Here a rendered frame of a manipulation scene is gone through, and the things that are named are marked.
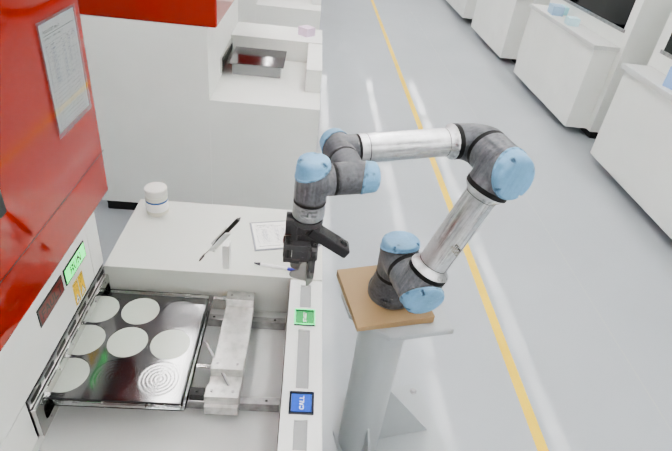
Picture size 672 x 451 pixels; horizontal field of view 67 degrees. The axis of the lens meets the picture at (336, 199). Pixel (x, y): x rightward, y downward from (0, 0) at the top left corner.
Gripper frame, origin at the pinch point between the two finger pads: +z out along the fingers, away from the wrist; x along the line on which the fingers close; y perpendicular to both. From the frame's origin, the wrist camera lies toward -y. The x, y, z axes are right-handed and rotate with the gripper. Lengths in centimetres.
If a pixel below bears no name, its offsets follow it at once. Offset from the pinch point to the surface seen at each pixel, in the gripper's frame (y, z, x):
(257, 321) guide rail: 13.5, 24.5, -8.2
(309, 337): -1.1, 13.8, 6.2
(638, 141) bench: -257, 62, -253
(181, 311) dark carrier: 34.5, 19.7, -5.7
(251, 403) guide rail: 12.1, 24.5, 18.8
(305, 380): -0.4, 13.9, 19.4
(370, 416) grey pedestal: -29, 80, -16
